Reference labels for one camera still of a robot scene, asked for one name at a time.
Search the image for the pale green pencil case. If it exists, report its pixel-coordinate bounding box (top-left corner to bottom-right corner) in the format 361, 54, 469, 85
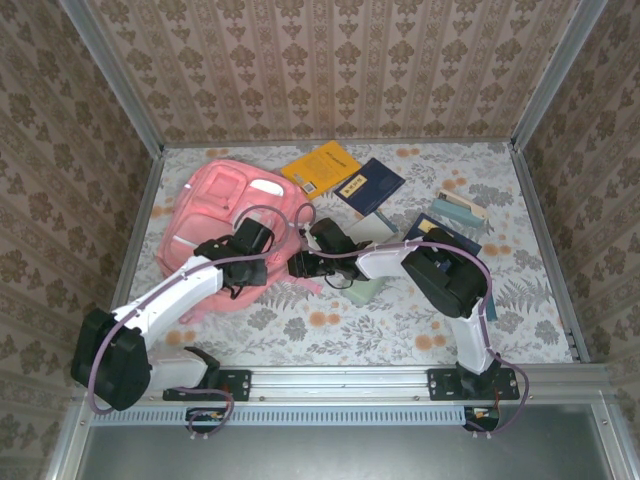
342, 277, 386, 307

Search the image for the white notebook grey spine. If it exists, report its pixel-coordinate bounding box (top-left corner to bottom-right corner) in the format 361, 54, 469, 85
344, 209, 401, 246

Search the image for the pink backpack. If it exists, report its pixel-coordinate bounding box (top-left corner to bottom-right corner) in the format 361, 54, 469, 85
155, 158, 324, 314

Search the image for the dark blue book yellow label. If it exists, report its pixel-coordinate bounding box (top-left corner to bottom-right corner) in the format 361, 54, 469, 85
332, 158, 407, 219

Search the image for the navy book with small label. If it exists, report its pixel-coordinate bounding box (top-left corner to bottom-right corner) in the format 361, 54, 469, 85
402, 213, 484, 259

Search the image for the floral table cover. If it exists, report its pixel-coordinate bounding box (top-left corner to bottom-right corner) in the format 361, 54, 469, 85
109, 142, 577, 367

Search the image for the grey metal panel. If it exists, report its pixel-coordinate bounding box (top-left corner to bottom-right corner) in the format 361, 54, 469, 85
47, 403, 640, 480

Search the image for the aluminium side rail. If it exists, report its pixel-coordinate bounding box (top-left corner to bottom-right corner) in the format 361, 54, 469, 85
508, 143, 592, 365
94, 147, 166, 369

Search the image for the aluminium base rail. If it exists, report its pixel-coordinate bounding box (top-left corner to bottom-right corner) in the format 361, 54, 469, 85
73, 363, 612, 405

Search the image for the aluminium back rail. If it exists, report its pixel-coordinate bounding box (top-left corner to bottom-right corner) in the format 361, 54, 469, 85
160, 137, 516, 149

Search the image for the slotted grey cable duct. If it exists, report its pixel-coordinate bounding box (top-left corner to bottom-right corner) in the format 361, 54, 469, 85
89, 405, 469, 427

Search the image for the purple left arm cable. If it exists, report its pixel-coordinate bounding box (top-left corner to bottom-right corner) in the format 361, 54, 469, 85
85, 203, 296, 444

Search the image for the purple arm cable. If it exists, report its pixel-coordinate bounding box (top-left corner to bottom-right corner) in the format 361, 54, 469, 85
295, 201, 531, 440
85, 203, 296, 444

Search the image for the aluminium frame post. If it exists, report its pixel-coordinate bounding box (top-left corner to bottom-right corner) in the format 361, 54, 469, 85
58, 0, 166, 159
509, 0, 609, 151

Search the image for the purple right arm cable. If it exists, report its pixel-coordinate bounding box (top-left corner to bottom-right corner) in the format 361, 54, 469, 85
295, 201, 531, 440

